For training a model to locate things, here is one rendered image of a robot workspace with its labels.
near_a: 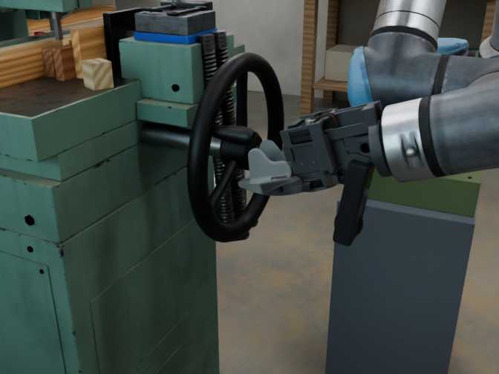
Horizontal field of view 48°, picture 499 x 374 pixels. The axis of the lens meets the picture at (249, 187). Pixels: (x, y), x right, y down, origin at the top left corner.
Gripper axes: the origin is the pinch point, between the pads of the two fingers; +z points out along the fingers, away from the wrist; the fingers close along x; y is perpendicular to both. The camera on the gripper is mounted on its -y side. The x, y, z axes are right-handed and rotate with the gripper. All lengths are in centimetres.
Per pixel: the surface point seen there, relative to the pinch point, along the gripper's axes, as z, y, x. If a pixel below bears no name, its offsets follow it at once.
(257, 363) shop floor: 49, -67, -51
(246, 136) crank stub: -2.5, 7.0, 0.9
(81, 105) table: 19.0, 17.1, 4.4
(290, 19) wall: 129, 21, -331
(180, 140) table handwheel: 14.7, 7.0, -8.3
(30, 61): 32.4, 25.7, -2.2
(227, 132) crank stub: 0.0, 8.0, 0.8
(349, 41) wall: 92, -6, -334
